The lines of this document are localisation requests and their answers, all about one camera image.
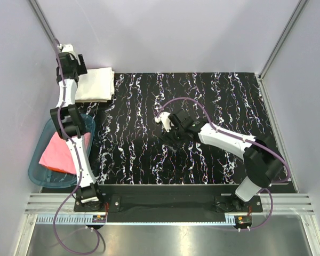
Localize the white t shirt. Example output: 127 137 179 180
75 67 115 102

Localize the left aluminium frame post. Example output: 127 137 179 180
29 0 74 78

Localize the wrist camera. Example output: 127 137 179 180
155 112 174 132
58 44 76 55

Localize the grey slotted cable duct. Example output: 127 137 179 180
36 212 253 227

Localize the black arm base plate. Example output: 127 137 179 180
73 183 263 223

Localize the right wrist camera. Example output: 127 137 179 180
155 112 174 132

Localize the teal plastic basket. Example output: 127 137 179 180
28 113 97 189

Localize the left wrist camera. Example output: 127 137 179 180
58 44 76 55

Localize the pink t shirt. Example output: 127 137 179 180
39 132 94 179

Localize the purple cable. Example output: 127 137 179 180
52 38 106 253
156 97 291 231

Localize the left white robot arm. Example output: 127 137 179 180
50 49 105 211

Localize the black marble pattern mat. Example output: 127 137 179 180
78 73 273 185

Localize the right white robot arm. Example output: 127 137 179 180
155 110 284 212

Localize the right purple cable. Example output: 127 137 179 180
156 97 291 231

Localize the right aluminium frame post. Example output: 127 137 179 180
258 0 309 80

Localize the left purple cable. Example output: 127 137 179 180
52 38 106 253

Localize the aluminium frame post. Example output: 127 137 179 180
258 0 309 80
29 0 74 78

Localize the orange garment in basket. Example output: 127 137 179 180
48 167 64 172

